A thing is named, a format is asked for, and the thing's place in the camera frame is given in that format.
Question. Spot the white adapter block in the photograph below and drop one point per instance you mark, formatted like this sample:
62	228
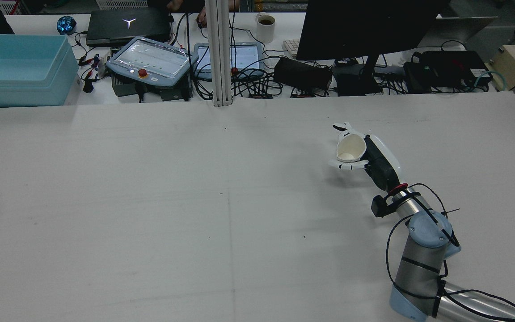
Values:
104	62

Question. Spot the light blue plastic bin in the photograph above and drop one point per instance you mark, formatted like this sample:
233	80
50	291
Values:
20	67

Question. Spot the aluminium profile post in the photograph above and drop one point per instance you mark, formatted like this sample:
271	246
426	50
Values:
218	53

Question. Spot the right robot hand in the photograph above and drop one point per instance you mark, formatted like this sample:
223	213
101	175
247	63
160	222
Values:
385	165

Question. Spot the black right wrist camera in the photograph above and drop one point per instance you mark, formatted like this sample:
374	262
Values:
379	206

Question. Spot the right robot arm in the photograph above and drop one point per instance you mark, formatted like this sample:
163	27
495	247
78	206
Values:
418	268

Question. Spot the black laptop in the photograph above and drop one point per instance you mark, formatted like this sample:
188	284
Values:
128	24

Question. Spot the white coffee mug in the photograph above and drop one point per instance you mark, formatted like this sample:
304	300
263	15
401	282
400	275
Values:
265	32

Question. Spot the black power supply box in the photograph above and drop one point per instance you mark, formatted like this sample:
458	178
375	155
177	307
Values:
454	67

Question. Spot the black orange power strip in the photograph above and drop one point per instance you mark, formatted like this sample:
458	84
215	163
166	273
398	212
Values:
303	94
259	95

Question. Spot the white paper cup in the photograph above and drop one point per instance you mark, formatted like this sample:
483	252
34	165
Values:
351	147

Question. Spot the dark blue computer mouse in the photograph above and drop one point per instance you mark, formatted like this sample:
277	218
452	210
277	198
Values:
66	24

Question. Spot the black monitor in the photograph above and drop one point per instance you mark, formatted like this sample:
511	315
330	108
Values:
365	27

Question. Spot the white keyboard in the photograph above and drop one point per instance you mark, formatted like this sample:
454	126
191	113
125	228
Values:
291	47

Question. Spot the grey tablet pendant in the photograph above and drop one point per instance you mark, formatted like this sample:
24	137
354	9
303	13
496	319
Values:
246	56

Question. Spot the grey teach pendant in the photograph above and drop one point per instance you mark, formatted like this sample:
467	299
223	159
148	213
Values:
150	60

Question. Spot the black pouch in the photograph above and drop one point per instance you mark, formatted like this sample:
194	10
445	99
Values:
302	72

